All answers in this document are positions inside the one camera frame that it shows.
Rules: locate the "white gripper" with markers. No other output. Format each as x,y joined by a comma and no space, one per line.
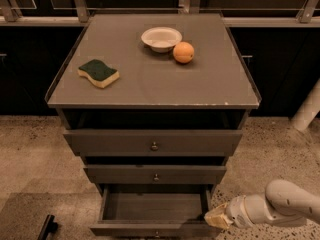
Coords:
235,210

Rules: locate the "grey bottom drawer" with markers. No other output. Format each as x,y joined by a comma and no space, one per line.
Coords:
154,211

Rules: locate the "grey drawer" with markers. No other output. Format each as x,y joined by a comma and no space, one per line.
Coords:
94,142
154,211
154,174

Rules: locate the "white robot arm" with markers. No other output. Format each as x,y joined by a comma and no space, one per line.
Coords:
282,204

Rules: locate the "grey middle drawer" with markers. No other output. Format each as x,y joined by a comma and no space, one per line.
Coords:
154,174

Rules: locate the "grey drawer cabinet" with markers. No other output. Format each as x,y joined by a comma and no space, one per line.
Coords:
214,91

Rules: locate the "grey top drawer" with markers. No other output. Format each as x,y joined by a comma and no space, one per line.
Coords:
94,142

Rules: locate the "white pole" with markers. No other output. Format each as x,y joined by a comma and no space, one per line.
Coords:
308,110

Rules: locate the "black object on floor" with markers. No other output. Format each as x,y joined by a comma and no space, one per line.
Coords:
49,226

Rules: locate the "orange fruit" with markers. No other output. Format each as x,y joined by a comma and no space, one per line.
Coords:
183,52

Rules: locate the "green yellow sponge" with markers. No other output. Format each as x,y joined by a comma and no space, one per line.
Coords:
98,73

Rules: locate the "white paper bowl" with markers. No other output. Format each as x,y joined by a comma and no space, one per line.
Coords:
161,39

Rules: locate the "metal railing frame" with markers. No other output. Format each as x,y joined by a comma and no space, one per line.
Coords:
235,13

